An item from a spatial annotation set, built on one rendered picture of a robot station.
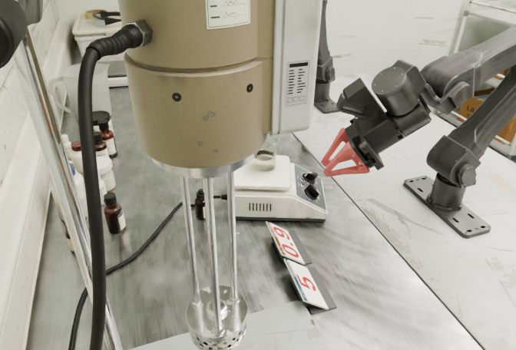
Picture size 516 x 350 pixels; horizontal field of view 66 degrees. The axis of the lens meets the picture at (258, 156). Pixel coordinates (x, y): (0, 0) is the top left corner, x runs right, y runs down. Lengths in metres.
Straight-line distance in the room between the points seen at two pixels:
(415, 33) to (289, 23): 2.60
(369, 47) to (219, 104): 2.44
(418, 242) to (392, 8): 2.02
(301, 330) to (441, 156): 0.44
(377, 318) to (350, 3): 2.06
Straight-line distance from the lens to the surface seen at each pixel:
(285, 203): 0.80
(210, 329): 0.45
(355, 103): 0.69
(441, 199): 0.92
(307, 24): 0.28
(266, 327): 0.65
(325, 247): 0.79
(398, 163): 1.08
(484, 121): 0.88
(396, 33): 2.77
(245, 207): 0.81
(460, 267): 0.83
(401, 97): 0.67
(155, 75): 0.26
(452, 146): 0.87
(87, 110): 0.21
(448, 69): 0.75
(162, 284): 0.73
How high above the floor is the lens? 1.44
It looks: 32 degrees down
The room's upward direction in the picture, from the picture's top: straight up
